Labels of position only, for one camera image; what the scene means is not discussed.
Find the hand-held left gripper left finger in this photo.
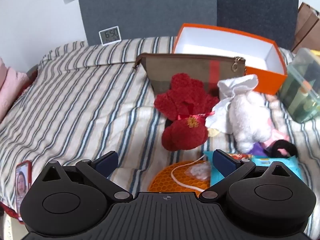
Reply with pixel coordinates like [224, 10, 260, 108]
[37, 151, 133, 203]

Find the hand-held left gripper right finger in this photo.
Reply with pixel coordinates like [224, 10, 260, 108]
[199, 149, 300, 202]

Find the red plush toy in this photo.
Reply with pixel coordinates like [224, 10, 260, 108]
[154, 73, 220, 152]

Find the orange silicone mat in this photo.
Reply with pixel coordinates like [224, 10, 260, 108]
[149, 160, 212, 198]

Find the blue wipes packet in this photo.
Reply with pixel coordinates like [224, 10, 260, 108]
[202, 151, 304, 188]

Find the orange cardboard box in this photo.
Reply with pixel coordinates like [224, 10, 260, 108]
[171, 23, 288, 95]

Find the brown pouch with red stripe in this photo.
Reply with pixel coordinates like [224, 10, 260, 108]
[132, 53, 248, 98]

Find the purple soft item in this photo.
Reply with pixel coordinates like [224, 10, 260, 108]
[251, 142, 269, 156]

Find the small bag of cotton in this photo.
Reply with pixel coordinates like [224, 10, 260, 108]
[184, 162, 213, 180]

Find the black scrunchie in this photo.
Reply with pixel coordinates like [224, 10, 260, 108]
[264, 140, 298, 158]

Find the phone in red case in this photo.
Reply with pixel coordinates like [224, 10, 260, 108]
[15, 160, 32, 224]

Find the clear plastic container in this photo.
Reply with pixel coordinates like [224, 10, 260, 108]
[279, 47, 320, 123]

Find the red fringed cloth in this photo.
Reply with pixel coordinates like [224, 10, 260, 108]
[0, 201, 20, 222]

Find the pink towel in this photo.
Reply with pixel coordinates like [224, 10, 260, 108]
[0, 58, 30, 117]

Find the white digital clock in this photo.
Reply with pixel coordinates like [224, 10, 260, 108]
[99, 26, 120, 46]

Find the light grey headboard panel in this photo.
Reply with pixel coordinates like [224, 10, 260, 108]
[75, 0, 218, 46]

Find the dark grey headboard panel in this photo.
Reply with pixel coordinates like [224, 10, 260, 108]
[215, 0, 299, 50]

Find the brown paper bag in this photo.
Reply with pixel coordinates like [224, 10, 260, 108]
[291, 2, 320, 53]

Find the white cord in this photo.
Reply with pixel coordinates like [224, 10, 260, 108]
[171, 155, 208, 189]

